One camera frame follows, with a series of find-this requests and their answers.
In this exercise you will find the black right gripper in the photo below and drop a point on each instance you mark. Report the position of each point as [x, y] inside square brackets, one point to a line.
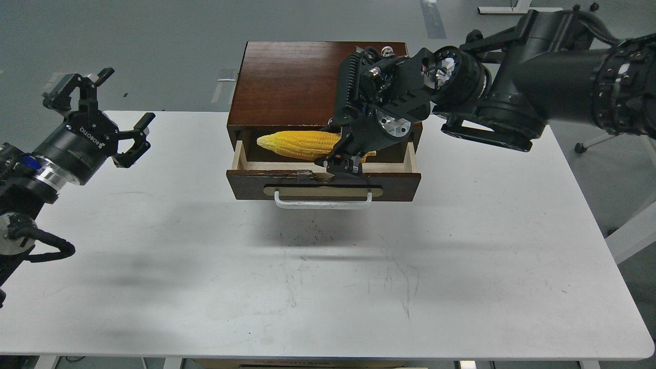
[377, 100]

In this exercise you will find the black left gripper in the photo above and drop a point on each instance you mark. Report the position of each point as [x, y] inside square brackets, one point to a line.
[79, 145]

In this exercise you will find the yellow corn cob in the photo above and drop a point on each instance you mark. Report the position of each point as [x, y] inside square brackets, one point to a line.
[303, 145]

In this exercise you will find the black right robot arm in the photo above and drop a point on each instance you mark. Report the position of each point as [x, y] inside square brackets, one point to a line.
[501, 90]

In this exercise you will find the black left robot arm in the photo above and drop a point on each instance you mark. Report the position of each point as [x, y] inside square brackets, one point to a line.
[28, 183]

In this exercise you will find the dark wooden drawer cabinet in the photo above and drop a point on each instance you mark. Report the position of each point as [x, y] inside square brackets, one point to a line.
[282, 83]

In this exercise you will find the open wooden drawer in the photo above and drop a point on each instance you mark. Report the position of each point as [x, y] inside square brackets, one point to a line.
[304, 181]

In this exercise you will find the white table base background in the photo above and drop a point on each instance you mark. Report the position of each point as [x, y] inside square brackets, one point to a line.
[516, 8]

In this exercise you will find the white furniture leg right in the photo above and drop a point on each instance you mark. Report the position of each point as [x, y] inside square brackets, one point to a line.
[616, 174]

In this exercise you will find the white drawer handle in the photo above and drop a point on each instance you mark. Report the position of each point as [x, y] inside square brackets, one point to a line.
[323, 205]

